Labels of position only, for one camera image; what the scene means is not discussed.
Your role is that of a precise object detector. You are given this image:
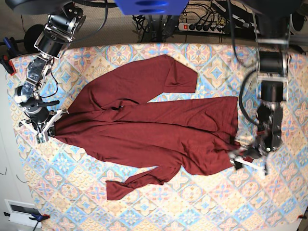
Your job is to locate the blue orange clamp upper left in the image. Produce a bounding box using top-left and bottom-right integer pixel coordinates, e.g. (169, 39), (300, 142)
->
(0, 37), (16, 76)

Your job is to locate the white floor outlet box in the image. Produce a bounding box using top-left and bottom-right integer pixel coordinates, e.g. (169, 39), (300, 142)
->
(4, 199), (39, 228)

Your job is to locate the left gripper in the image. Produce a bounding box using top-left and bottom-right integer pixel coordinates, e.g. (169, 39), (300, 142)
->
(228, 141), (269, 176)

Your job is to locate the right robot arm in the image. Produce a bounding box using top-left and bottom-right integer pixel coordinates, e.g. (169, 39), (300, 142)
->
(6, 0), (86, 144)

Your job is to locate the blue orange clamp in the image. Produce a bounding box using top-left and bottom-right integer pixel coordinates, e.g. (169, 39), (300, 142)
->
(0, 37), (16, 76)
(3, 211), (51, 229)

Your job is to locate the black round stool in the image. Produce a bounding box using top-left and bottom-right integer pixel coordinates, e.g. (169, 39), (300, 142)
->
(24, 24), (48, 54)

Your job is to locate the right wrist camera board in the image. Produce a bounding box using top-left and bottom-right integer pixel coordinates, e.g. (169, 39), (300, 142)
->
(35, 133), (49, 144)

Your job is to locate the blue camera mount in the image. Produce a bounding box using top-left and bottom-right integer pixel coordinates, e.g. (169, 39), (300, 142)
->
(115, 0), (189, 15)

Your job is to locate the blue orange clamp lower left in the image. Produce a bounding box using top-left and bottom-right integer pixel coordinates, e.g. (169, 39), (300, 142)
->
(3, 211), (51, 229)

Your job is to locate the maroon t-shirt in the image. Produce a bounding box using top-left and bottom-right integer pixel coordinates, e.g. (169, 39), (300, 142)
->
(54, 55), (240, 200)

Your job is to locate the white power strip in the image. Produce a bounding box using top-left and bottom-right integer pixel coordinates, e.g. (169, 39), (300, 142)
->
(178, 23), (224, 34)

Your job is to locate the patterned tile tablecloth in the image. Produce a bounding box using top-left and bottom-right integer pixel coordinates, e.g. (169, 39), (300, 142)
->
(5, 43), (308, 231)

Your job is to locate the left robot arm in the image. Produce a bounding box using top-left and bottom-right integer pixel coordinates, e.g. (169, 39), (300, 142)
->
(229, 0), (292, 178)

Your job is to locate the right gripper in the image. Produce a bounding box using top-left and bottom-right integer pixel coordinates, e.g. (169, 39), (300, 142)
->
(18, 100), (69, 137)

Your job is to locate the orange clamp lower right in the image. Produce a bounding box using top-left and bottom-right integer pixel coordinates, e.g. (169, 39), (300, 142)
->
(297, 214), (307, 219)

